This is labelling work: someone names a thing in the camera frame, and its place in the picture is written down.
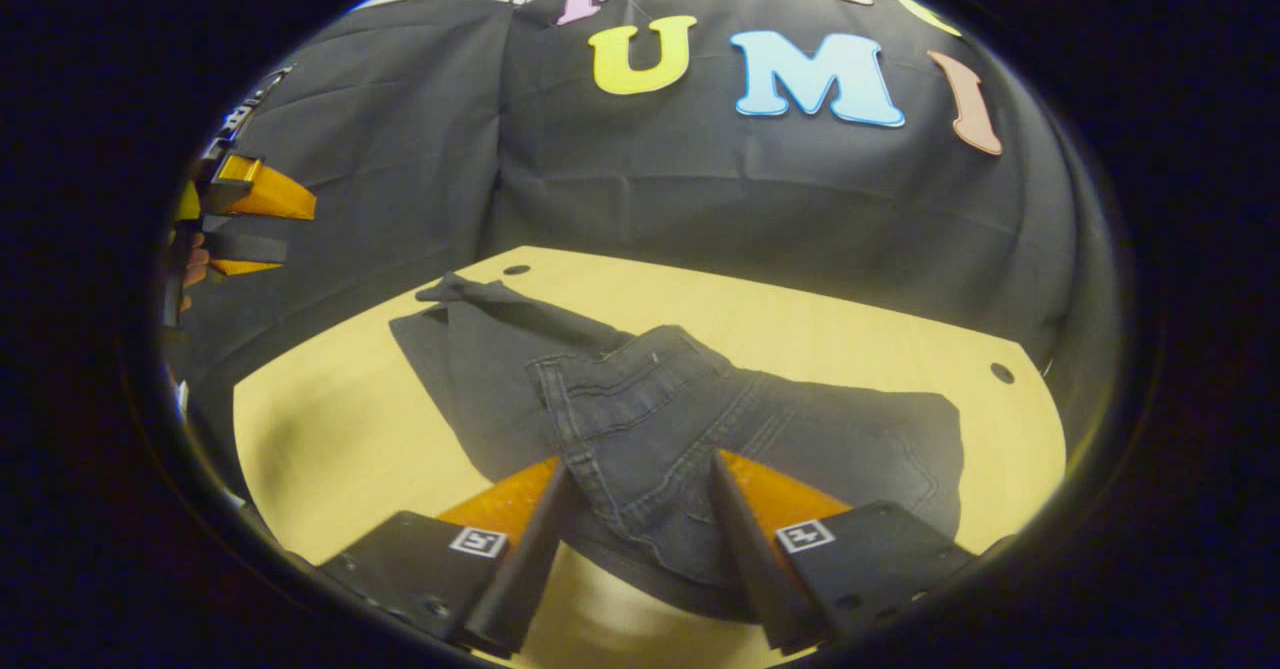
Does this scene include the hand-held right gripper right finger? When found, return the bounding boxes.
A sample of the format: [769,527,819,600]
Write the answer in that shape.
[707,449,987,652]

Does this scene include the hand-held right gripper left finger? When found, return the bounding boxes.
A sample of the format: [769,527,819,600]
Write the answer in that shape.
[318,454,582,656]

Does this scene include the dark grey jeans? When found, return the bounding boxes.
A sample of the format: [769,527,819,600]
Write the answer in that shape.
[388,272,967,623]

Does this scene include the black backdrop cloth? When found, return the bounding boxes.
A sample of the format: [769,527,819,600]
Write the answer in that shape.
[165,0,1117,480]

